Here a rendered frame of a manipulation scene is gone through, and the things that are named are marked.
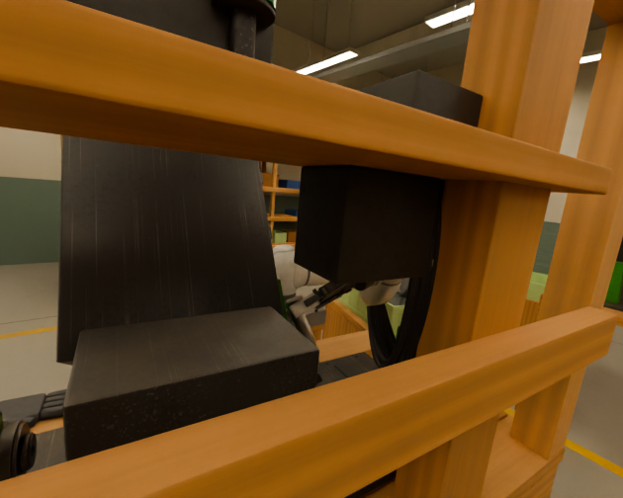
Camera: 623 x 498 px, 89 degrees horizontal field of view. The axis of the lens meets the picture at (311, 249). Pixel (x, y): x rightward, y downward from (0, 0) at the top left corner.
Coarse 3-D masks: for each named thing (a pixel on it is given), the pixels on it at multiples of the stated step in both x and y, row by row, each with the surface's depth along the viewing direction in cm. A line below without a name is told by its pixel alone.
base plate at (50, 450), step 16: (320, 368) 102; (336, 368) 103; (352, 368) 104; (368, 368) 105; (320, 384) 94; (48, 432) 68; (48, 448) 64; (64, 448) 65; (48, 464) 61; (384, 480) 65; (352, 496) 61
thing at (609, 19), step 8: (600, 0) 57; (608, 0) 57; (616, 0) 57; (592, 8) 60; (600, 8) 59; (608, 8) 59; (616, 8) 59; (600, 16) 62; (608, 16) 62; (616, 16) 61; (608, 24) 64
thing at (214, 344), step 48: (96, 336) 44; (144, 336) 45; (192, 336) 46; (240, 336) 48; (288, 336) 49; (96, 384) 34; (144, 384) 35; (192, 384) 37; (240, 384) 40; (288, 384) 44; (96, 432) 33; (144, 432) 35
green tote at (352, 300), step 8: (344, 296) 191; (352, 296) 183; (360, 296) 175; (344, 304) 191; (352, 304) 183; (360, 304) 175; (392, 304) 150; (360, 312) 175; (392, 312) 149; (400, 312) 151; (392, 320) 150; (400, 320) 152
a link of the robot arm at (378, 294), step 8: (368, 288) 95; (376, 288) 93; (384, 288) 92; (392, 288) 92; (368, 296) 98; (376, 296) 95; (384, 296) 95; (392, 296) 96; (368, 304) 102; (376, 304) 99
